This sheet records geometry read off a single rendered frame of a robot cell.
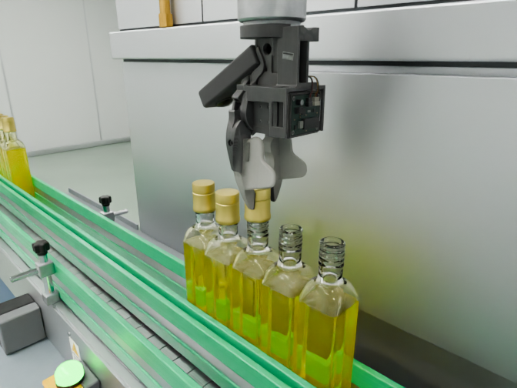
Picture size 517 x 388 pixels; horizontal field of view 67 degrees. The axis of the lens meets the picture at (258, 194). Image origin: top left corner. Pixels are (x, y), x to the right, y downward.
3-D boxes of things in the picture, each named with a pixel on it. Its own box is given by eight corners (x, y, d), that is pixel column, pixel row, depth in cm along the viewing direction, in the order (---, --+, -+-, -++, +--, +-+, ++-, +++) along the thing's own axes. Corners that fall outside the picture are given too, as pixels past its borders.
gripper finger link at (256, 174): (263, 222, 44) (272, 140, 42) (228, 209, 48) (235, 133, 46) (281, 218, 47) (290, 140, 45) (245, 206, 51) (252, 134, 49)
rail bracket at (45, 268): (63, 303, 78) (51, 242, 74) (22, 320, 73) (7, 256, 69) (55, 296, 81) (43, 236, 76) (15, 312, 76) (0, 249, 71)
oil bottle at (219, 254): (255, 354, 64) (255, 235, 57) (230, 372, 61) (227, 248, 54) (232, 338, 68) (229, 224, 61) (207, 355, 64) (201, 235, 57)
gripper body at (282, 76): (283, 145, 41) (285, 21, 37) (227, 135, 47) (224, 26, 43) (324, 135, 47) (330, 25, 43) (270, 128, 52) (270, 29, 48)
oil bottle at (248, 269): (283, 371, 61) (286, 247, 54) (258, 393, 57) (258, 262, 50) (257, 353, 65) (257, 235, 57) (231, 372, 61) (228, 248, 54)
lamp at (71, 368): (89, 379, 66) (87, 365, 65) (61, 395, 63) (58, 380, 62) (78, 366, 69) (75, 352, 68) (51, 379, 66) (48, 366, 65)
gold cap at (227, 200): (214, 216, 58) (213, 188, 56) (238, 215, 58) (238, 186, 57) (216, 226, 55) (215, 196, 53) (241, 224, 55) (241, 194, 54)
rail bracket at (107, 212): (134, 239, 105) (128, 192, 101) (110, 248, 101) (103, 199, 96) (126, 235, 108) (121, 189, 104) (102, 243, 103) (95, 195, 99)
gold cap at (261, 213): (276, 217, 52) (276, 185, 51) (258, 225, 50) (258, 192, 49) (257, 210, 55) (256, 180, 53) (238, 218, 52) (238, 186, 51)
